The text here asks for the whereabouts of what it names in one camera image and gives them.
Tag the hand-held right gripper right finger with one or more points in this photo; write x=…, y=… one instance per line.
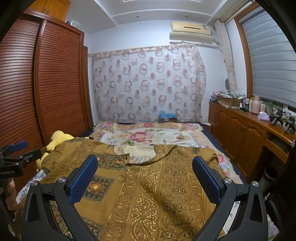
x=205, y=178

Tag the beige window curtain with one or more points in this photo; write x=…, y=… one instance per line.
x=227, y=58

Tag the blue floral white cloth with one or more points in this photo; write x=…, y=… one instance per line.
x=141, y=158

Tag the pink floral blanket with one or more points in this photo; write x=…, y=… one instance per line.
x=148, y=136

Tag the sheer circle patterned curtain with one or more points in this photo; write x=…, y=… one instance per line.
x=148, y=85

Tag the yellow plush toy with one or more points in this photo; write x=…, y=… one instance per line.
x=57, y=139

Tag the pink bottle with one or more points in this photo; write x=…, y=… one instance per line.
x=256, y=105

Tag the purple tissue pack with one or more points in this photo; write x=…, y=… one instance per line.
x=263, y=116

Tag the small black tripod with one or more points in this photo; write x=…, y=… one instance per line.
x=290, y=124
x=277, y=117

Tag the mixed clutter pile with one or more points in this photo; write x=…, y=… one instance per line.
x=227, y=93

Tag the cardboard box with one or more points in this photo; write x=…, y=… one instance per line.
x=229, y=102

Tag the brown louvered wardrobe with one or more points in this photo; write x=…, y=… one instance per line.
x=57, y=81

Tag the beige wall air conditioner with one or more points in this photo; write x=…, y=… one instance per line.
x=189, y=32

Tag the blue plastic bag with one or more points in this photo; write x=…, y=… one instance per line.
x=167, y=114

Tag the brown gold patterned garment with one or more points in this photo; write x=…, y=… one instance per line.
x=143, y=197

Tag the wooden window frame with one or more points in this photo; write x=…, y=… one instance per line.
x=245, y=58

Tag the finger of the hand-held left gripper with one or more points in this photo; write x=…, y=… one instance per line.
x=18, y=145
x=27, y=155

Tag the grey waste bin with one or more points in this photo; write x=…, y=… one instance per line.
x=271, y=175

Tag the grey window blind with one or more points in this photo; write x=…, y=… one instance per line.
x=270, y=58

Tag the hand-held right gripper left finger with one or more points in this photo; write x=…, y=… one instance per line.
x=83, y=178

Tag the group of small bottles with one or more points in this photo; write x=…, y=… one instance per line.
x=245, y=104

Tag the wooden sideboard cabinet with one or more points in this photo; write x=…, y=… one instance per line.
x=240, y=134

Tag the small white desk fan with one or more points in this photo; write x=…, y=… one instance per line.
x=227, y=84

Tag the person's left hand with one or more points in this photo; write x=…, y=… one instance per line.
x=11, y=193

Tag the clear plastic box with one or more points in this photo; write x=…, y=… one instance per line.
x=74, y=23

